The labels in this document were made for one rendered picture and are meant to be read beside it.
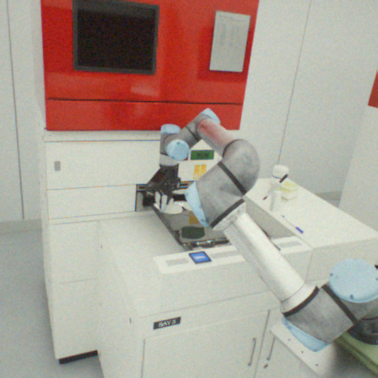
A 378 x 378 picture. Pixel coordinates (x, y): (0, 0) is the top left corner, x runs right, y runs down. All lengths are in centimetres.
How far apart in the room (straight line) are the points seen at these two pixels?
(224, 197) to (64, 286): 104
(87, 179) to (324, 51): 289
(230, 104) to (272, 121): 210
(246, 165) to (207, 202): 14
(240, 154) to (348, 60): 325
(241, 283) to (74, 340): 104
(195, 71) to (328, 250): 84
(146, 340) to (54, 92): 88
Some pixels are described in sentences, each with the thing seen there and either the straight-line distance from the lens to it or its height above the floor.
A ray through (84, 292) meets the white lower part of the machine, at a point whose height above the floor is 45.
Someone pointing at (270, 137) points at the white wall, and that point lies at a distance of 379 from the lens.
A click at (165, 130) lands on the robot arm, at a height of 125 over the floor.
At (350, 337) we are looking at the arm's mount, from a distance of 122.
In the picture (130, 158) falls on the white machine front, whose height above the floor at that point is 110.
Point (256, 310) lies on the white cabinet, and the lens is 139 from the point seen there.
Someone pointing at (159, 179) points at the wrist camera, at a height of 107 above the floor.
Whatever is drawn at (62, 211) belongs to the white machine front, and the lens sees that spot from 163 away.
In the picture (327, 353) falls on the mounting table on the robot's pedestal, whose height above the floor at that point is 82.
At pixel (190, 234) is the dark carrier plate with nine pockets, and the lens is 144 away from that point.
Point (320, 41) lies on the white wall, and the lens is 392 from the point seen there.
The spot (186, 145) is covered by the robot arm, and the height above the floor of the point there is 123.
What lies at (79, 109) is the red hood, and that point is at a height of 131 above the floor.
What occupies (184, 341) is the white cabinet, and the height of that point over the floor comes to 68.
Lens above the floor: 160
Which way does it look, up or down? 22 degrees down
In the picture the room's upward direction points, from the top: 6 degrees clockwise
